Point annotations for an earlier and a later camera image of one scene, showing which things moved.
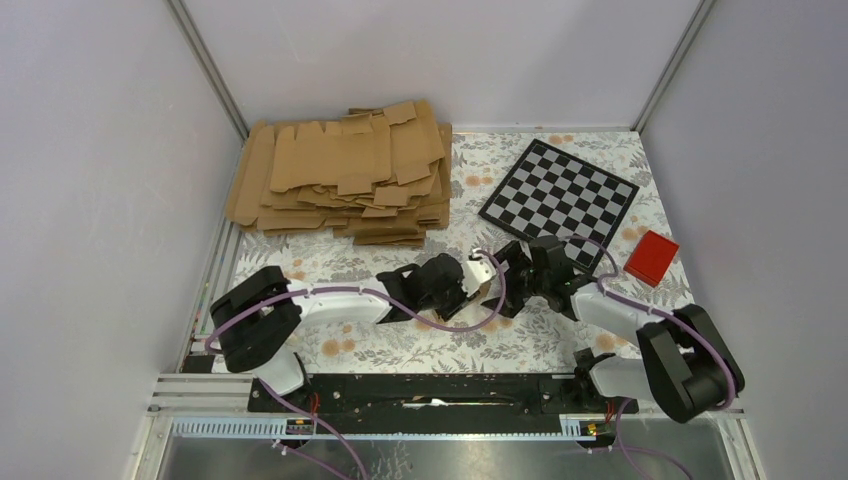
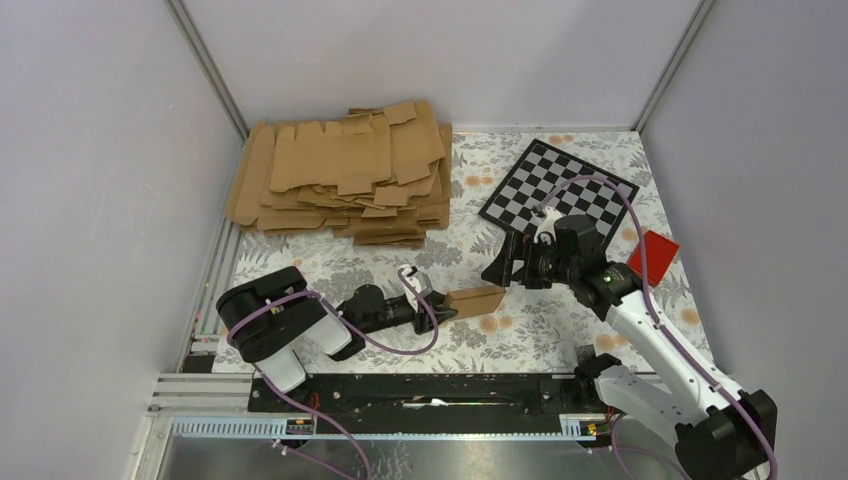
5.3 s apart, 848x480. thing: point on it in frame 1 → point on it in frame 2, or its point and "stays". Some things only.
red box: [651, 257] stays
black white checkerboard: [550, 193] stays
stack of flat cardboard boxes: [381, 175] stays
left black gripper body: [448, 303] → [394, 313]
